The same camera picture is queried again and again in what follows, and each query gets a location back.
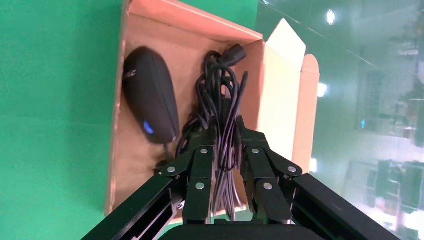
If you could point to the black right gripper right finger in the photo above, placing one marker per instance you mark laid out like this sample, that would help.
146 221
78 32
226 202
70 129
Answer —
265 175

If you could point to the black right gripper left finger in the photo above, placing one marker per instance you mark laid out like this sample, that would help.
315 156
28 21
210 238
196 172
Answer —
198 172

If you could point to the shallow open cardboard box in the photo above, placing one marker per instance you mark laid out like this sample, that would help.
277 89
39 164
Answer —
139 172

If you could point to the black computer mouse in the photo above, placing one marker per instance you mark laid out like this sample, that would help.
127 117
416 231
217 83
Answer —
149 92

